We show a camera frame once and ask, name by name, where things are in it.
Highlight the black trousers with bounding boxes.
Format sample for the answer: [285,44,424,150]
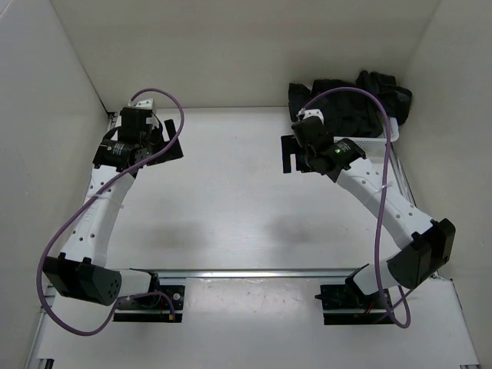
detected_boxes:
[288,70,413,138]

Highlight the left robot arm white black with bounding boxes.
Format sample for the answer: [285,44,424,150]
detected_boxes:
[42,105,176,308]

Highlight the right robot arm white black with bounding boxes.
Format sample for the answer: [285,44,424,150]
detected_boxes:
[281,116,456,308]

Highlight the white perforated plastic basket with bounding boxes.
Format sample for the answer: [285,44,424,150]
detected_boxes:
[348,117,400,158]

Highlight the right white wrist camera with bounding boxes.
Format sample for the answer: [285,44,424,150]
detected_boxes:
[298,109,324,121]

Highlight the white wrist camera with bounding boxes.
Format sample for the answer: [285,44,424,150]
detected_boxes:
[128,98,156,112]
[298,109,324,121]

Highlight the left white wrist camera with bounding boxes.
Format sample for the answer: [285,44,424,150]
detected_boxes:
[128,98,156,112]

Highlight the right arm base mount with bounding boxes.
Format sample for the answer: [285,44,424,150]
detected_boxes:
[314,270,393,326]

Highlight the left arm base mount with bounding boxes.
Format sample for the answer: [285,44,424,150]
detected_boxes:
[113,279,185,324]

